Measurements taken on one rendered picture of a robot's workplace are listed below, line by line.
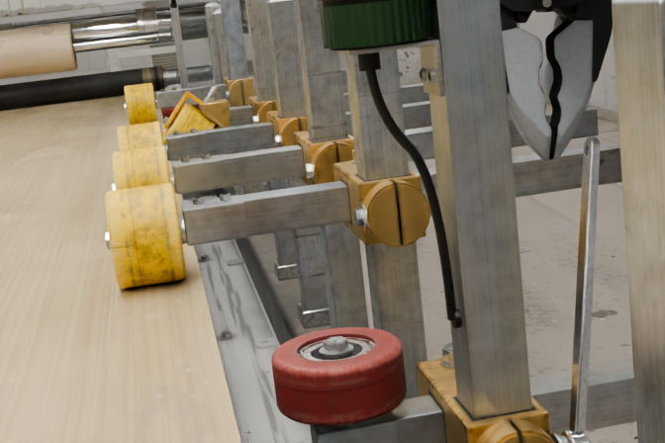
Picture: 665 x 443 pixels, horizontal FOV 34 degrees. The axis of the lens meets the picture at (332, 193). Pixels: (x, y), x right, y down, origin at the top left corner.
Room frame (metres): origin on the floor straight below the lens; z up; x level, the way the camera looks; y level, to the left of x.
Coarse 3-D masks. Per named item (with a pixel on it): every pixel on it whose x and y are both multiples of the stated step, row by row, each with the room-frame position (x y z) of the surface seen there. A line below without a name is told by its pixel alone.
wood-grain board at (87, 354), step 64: (0, 128) 2.36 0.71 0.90; (64, 128) 2.21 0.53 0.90; (0, 192) 1.43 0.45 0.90; (64, 192) 1.37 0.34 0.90; (0, 256) 1.02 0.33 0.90; (64, 256) 0.99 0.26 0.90; (192, 256) 0.93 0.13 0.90; (0, 320) 0.79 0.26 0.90; (64, 320) 0.77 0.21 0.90; (128, 320) 0.75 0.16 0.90; (192, 320) 0.73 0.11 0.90; (0, 384) 0.64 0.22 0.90; (64, 384) 0.63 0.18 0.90; (128, 384) 0.62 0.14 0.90; (192, 384) 0.60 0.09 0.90
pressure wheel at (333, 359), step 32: (288, 352) 0.62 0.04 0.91; (320, 352) 0.62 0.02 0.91; (352, 352) 0.62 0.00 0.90; (384, 352) 0.60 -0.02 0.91; (288, 384) 0.60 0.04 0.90; (320, 384) 0.59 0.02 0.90; (352, 384) 0.58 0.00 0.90; (384, 384) 0.59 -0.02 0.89; (288, 416) 0.60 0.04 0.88; (320, 416) 0.59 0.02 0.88; (352, 416) 0.58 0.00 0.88
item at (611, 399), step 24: (552, 384) 0.64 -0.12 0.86; (600, 384) 0.63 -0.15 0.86; (624, 384) 0.64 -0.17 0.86; (408, 408) 0.63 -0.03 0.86; (432, 408) 0.62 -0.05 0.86; (552, 408) 0.63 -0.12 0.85; (600, 408) 0.63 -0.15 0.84; (624, 408) 0.64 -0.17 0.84; (312, 432) 0.63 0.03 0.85; (336, 432) 0.61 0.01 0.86; (360, 432) 0.61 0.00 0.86; (384, 432) 0.61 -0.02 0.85; (408, 432) 0.61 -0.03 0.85; (432, 432) 0.62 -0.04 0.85; (552, 432) 0.63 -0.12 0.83
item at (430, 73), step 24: (336, 0) 0.57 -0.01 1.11; (360, 0) 0.56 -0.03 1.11; (384, 0) 0.56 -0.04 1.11; (336, 48) 0.58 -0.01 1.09; (360, 48) 0.57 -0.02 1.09; (384, 48) 0.57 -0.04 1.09; (432, 48) 0.58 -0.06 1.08; (432, 72) 0.58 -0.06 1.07; (384, 120) 0.59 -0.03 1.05; (408, 144) 0.59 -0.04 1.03; (432, 192) 0.59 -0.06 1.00; (432, 216) 0.59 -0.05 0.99; (456, 312) 0.59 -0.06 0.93
